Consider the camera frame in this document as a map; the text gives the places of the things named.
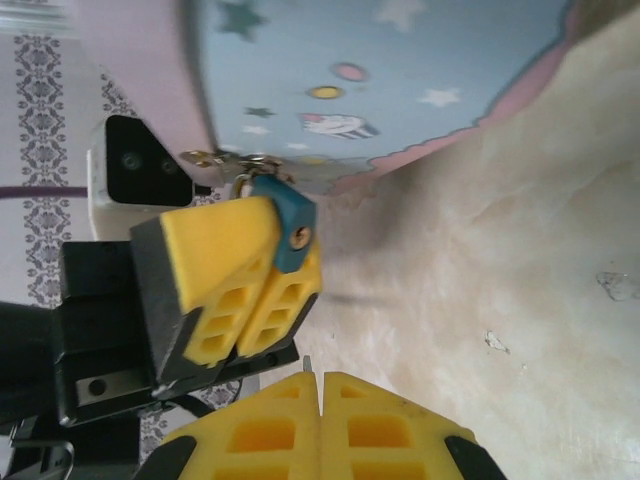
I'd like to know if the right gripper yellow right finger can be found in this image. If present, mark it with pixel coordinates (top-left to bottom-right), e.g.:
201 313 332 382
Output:
319 370 502 480

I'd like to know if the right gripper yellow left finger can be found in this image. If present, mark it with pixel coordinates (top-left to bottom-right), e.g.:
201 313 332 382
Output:
133 371 322 480

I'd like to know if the small blue padlock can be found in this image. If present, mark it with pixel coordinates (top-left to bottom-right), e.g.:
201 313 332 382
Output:
231 169 320 276

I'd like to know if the blue pink cartoon tin box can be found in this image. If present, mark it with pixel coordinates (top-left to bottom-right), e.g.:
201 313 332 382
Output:
74 0 640 202

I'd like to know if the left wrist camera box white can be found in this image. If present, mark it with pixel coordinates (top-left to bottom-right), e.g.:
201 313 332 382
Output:
85 113 198 242

